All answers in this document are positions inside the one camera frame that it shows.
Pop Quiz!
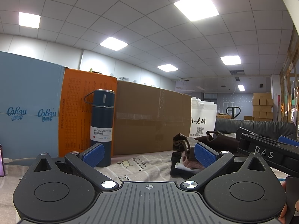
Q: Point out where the pile of dark clothes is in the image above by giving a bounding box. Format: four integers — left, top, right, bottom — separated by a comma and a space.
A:
170, 131, 242, 180

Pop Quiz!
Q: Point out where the person's right hand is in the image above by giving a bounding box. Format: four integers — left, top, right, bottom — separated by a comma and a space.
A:
278, 179, 289, 224

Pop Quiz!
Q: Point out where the orange cardboard box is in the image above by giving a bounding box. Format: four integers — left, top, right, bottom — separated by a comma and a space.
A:
58, 68, 117, 157

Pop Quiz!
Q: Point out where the black leather sofa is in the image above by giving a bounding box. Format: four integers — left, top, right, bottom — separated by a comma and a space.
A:
214, 118, 296, 140

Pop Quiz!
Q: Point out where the dark blue vacuum bottle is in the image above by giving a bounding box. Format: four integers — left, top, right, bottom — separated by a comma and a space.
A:
88, 89, 115, 167

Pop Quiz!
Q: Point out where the white paper shopping bag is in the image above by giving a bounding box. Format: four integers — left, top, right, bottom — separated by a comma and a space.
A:
189, 97, 217, 138

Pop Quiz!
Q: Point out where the printed grey bed sheet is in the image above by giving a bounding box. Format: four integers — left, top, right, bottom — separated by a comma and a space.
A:
1, 152, 298, 223

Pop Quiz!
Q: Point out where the brown cardboard box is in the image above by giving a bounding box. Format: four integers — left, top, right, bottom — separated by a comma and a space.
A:
112, 81, 191, 155

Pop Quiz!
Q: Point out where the smartphone with pink screen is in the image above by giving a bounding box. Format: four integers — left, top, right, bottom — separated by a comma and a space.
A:
0, 145, 6, 177

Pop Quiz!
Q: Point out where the light blue cardboard box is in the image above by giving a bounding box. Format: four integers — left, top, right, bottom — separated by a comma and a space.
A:
0, 52, 65, 159

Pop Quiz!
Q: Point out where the pallet jack handle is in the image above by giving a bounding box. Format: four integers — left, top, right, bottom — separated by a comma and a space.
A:
226, 106, 241, 119

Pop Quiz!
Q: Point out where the white charging cable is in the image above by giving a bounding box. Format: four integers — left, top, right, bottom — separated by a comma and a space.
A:
3, 156, 38, 164

